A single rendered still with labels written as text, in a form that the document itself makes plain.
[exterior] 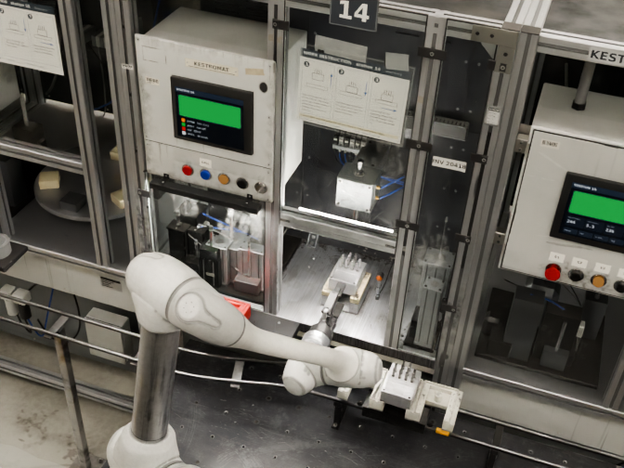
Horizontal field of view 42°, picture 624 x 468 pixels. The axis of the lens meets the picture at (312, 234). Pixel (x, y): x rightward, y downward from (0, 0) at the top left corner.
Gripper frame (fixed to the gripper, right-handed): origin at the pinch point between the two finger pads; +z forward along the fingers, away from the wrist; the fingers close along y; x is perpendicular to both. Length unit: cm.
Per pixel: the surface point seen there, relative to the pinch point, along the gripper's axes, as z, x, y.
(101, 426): -7, 97, -101
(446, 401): -16.9, -41.5, -14.4
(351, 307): 5.1, -3.3, -7.3
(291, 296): 5.2, 18.4, -9.8
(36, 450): -28, 115, -100
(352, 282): 7.2, -2.3, 1.8
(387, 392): -25.6, -24.5, -8.1
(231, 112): -9, 33, 66
